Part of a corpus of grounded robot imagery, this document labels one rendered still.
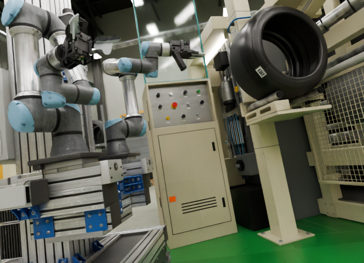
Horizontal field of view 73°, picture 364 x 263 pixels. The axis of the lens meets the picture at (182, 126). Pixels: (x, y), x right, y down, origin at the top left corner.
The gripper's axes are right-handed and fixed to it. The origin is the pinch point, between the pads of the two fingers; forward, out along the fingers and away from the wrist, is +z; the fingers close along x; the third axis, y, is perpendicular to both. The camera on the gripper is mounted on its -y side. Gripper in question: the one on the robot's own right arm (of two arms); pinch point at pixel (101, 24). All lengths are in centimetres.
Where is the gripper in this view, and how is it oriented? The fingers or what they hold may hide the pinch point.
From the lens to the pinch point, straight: 83.9
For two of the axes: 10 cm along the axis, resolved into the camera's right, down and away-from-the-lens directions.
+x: -5.8, -1.5, -8.0
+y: 0.8, 9.7, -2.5
